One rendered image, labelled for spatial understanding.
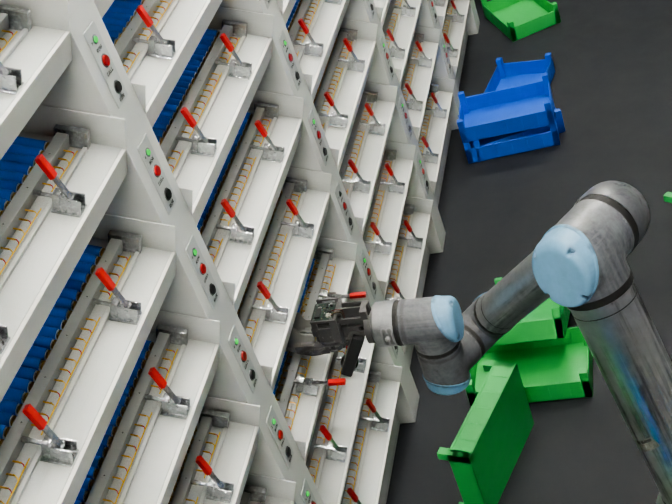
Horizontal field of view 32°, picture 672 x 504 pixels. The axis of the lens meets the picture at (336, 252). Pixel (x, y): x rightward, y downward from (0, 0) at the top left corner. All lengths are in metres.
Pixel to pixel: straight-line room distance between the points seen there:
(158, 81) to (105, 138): 0.19
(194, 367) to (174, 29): 0.57
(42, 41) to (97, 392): 0.47
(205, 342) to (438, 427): 1.14
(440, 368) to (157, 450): 0.75
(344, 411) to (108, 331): 0.97
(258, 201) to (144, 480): 0.69
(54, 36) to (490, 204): 2.21
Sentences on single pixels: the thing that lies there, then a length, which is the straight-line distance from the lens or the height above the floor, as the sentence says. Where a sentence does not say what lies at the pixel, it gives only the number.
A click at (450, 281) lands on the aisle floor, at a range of 3.36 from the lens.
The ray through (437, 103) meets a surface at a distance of 3.82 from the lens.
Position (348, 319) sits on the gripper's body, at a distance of 2.28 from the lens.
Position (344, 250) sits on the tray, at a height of 0.56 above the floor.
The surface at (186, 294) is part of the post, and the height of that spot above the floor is 1.01.
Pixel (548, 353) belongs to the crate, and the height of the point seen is 0.00.
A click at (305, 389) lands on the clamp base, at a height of 0.55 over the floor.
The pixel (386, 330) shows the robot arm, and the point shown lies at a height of 0.62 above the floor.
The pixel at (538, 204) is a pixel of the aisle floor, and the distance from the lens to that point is 3.57.
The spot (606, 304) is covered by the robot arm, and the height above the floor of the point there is 0.82.
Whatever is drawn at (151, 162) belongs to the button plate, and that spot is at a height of 1.23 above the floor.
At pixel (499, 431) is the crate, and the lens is 2.68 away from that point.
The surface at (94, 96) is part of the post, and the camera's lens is 1.68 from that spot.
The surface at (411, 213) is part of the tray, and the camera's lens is 3.38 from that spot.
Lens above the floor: 2.00
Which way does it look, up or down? 33 degrees down
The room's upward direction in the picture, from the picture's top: 21 degrees counter-clockwise
